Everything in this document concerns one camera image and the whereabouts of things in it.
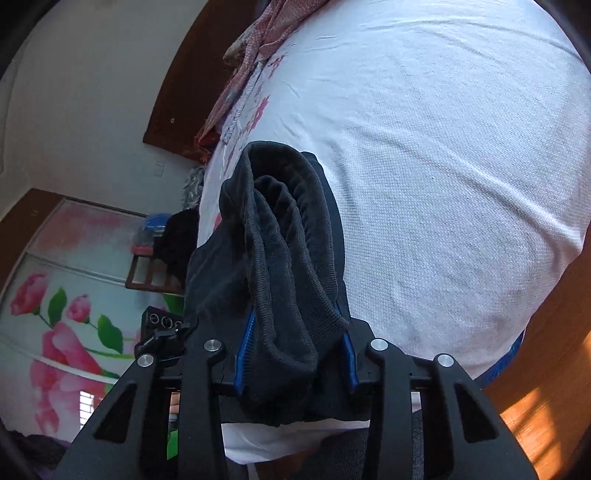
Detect grey white cloth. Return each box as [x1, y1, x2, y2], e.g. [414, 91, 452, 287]
[182, 165, 207, 209]

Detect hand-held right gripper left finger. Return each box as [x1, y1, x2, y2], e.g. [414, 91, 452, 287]
[55, 308, 258, 480]

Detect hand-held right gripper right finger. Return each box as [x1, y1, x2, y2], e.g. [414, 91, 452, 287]
[334, 300, 539, 480]

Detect bed with floral sheet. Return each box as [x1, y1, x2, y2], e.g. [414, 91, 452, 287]
[196, 0, 591, 465]

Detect dark navy pants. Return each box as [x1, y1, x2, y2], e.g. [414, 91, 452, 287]
[184, 141, 376, 428]

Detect floral sliding wardrobe door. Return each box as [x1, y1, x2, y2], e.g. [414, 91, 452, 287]
[0, 187, 186, 446]

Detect pink patterned quilt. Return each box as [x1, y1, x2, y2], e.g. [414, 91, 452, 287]
[194, 0, 315, 162]

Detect wooden headboard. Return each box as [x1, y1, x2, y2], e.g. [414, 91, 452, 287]
[143, 0, 260, 163]

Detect wooden chair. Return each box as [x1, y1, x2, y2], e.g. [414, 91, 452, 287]
[125, 244, 186, 296]

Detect black clothes pile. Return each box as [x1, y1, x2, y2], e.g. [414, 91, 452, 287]
[156, 209, 200, 283]

